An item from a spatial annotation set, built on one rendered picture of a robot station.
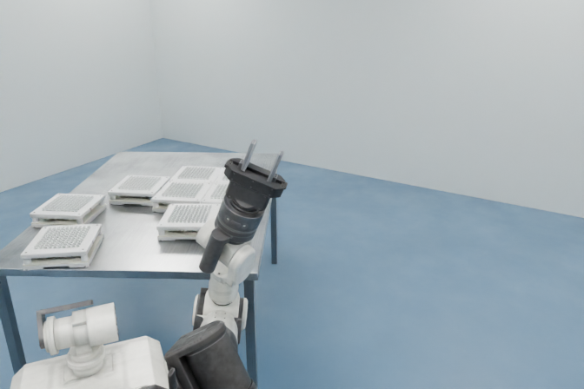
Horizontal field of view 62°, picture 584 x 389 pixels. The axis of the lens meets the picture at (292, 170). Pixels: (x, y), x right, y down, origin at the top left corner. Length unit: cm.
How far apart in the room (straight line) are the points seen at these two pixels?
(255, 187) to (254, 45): 473
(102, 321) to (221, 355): 22
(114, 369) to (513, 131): 422
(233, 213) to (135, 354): 31
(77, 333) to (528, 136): 428
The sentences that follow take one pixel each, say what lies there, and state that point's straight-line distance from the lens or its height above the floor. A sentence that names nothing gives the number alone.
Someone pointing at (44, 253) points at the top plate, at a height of 90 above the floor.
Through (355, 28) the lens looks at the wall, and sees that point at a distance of 501.
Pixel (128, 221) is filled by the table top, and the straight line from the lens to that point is 243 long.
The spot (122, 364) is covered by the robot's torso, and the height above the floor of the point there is 122.
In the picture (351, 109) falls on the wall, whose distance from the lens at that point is 513.
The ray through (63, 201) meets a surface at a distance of 256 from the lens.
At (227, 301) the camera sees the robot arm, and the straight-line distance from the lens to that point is 121.
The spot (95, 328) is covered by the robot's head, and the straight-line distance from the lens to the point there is 91.
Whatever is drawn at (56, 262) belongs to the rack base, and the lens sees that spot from 213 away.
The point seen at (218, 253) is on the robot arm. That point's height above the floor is 135.
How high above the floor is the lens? 184
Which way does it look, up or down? 20 degrees down
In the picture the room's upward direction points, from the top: straight up
